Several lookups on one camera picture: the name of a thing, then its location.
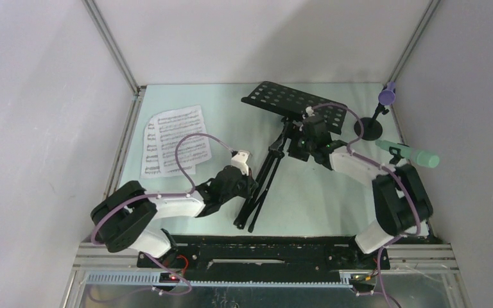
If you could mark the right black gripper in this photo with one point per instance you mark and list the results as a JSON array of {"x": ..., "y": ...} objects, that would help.
[{"x": 292, "y": 151}]

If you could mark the purple toy microphone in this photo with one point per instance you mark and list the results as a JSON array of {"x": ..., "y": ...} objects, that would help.
[{"x": 387, "y": 96}]

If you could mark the aluminium frame rail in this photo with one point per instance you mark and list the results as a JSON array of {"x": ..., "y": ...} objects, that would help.
[{"x": 116, "y": 54}]

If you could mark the black music stand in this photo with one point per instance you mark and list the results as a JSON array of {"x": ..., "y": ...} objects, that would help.
[{"x": 290, "y": 104}]

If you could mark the black round microphone stand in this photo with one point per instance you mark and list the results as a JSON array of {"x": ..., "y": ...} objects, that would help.
[{"x": 372, "y": 128}]

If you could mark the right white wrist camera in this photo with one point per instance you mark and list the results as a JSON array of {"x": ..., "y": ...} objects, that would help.
[{"x": 309, "y": 112}]

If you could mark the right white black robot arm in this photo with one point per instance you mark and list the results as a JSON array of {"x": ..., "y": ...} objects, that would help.
[{"x": 400, "y": 199}]

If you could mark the white sheet music page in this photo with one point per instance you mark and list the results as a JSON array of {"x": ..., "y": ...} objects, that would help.
[
  {"x": 194, "y": 148},
  {"x": 148, "y": 157}
]

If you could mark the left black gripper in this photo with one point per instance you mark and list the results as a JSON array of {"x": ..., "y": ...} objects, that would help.
[{"x": 250, "y": 185}]

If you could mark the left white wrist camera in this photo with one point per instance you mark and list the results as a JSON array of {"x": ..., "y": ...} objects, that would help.
[{"x": 239, "y": 160}]

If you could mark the green toy microphone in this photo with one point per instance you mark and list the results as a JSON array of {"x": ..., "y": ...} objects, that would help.
[{"x": 401, "y": 151}]

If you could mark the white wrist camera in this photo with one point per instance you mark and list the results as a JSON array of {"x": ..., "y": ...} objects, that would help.
[
  {"x": 239, "y": 160},
  {"x": 309, "y": 112}
]

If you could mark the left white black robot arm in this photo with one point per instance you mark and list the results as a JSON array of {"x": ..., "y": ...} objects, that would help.
[{"x": 126, "y": 219}]

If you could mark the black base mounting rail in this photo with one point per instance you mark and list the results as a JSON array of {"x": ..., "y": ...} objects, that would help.
[{"x": 271, "y": 260}]

